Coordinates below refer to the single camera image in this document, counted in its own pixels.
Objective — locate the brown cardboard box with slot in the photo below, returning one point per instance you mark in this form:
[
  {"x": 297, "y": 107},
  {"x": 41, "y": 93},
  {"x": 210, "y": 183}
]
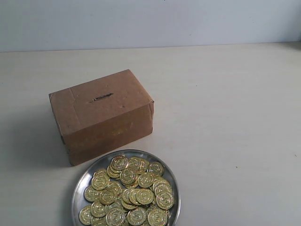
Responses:
[{"x": 101, "y": 115}]

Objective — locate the gold coin back right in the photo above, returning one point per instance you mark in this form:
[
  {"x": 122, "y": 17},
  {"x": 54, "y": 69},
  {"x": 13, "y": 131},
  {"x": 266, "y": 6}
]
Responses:
[{"x": 156, "y": 168}]

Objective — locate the gold coin top back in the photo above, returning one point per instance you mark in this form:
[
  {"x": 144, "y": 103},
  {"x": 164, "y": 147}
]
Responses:
[{"x": 119, "y": 162}]

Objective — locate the gold coin centre top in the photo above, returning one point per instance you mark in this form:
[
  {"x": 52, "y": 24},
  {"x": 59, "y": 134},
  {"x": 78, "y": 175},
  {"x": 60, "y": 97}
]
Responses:
[{"x": 128, "y": 176}]

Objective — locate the round steel plate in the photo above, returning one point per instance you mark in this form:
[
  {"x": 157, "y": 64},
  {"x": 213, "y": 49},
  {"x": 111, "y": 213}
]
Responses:
[{"x": 78, "y": 201}]

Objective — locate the gold coin centre large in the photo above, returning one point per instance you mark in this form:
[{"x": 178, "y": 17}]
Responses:
[{"x": 144, "y": 196}]

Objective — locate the gold coin left upper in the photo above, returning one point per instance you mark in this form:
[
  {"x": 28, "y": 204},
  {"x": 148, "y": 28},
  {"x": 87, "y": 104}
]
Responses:
[{"x": 100, "y": 182}]

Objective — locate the gold coin right edge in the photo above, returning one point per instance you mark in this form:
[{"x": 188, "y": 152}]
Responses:
[{"x": 165, "y": 200}]

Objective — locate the gold coin far left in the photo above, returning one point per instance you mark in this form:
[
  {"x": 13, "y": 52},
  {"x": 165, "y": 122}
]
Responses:
[{"x": 91, "y": 195}]

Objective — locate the gold coin front right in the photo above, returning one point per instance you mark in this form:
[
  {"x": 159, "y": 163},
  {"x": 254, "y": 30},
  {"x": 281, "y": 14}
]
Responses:
[{"x": 157, "y": 217}]

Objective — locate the gold coin front centre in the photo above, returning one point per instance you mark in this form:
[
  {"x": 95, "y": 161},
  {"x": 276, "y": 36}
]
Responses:
[{"x": 137, "y": 216}]

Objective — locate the gold coin front left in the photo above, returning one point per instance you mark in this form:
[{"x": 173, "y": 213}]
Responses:
[{"x": 97, "y": 209}]

